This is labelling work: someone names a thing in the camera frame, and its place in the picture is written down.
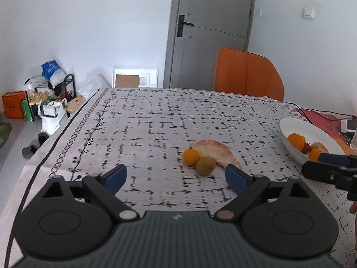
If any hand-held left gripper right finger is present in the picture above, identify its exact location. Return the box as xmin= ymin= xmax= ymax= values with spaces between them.
xmin=214 ymin=164 xmax=313 ymax=224

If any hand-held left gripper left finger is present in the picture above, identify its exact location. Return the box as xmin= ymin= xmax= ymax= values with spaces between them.
xmin=37 ymin=164 xmax=140 ymax=224

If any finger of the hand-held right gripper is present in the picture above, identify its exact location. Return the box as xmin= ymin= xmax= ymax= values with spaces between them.
xmin=318 ymin=153 xmax=357 ymax=166
xmin=302 ymin=160 xmax=339 ymax=185

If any peeled pomelo piece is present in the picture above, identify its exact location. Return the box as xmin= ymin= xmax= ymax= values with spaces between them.
xmin=192 ymin=139 xmax=243 ymax=171

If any brown kiwi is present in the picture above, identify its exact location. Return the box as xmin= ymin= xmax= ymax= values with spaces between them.
xmin=195 ymin=156 xmax=216 ymax=177

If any white plate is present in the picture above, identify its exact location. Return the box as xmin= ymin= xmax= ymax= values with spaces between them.
xmin=279 ymin=117 xmax=346 ymax=168

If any white black patterned tablecloth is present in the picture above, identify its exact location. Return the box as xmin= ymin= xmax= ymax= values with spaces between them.
xmin=0 ymin=87 xmax=357 ymax=268

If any dark grey slipper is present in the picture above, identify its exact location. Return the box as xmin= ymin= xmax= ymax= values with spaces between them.
xmin=22 ymin=145 xmax=39 ymax=159
xmin=37 ymin=132 xmax=51 ymax=146

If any tan paper bag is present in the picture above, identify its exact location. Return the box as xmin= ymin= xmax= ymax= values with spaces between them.
xmin=67 ymin=95 xmax=85 ymax=113

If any white tote bag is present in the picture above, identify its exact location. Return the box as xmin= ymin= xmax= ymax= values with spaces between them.
xmin=37 ymin=98 xmax=68 ymax=135

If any clear plastic bag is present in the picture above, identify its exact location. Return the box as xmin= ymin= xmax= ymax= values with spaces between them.
xmin=78 ymin=74 xmax=110 ymax=98

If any brown cardboard piece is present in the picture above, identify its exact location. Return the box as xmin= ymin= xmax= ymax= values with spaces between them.
xmin=116 ymin=74 xmax=139 ymax=88

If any orange chair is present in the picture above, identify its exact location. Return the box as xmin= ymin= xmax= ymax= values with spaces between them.
xmin=214 ymin=47 xmax=285 ymax=102

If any black metal rack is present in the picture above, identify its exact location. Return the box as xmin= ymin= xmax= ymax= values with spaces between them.
xmin=26 ymin=74 xmax=76 ymax=112

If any white foam panel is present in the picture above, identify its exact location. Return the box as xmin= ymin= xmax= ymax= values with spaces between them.
xmin=112 ymin=67 xmax=158 ymax=88

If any green box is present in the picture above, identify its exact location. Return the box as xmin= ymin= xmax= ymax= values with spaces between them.
xmin=22 ymin=100 xmax=35 ymax=122

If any pale yellow bundle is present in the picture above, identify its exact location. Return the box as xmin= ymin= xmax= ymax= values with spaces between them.
xmin=29 ymin=92 xmax=50 ymax=106

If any dark green cloth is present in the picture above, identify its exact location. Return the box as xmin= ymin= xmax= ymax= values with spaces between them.
xmin=0 ymin=121 xmax=13 ymax=148

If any orange box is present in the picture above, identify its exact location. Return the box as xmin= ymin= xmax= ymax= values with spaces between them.
xmin=2 ymin=91 xmax=27 ymax=119

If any blue white bag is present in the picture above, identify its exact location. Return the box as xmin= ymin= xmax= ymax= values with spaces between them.
xmin=41 ymin=60 xmax=65 ymax=86

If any grey door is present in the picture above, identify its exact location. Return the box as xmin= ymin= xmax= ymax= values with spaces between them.
xmin=163 ymin=0 xmax=257 ymax=90

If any black usb cable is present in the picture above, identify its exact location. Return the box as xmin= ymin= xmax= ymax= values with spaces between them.
xmin=290 ymin=103 xmax=357 ymax=122

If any black door handle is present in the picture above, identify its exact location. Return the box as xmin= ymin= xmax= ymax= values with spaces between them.
xmin=177 ymin=15 xmax=194 ymax=37

